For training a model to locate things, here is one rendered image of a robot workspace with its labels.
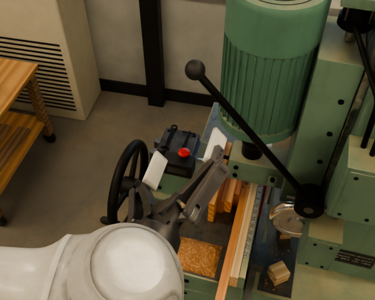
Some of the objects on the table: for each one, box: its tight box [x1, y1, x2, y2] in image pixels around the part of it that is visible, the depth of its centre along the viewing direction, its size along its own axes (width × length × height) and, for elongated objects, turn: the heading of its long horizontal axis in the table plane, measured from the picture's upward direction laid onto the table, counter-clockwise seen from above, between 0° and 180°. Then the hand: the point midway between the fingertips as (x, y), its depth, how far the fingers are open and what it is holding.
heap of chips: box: [177, 236, 222, 278], centre depth 107 cm, size 8×12×3 cm
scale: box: [243, 143, 273, 259], centre depth 117 cm, size 50×1×1 cm, turn 164°
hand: (187, 150), depth 74 cm, fingers open, 13 cm apart
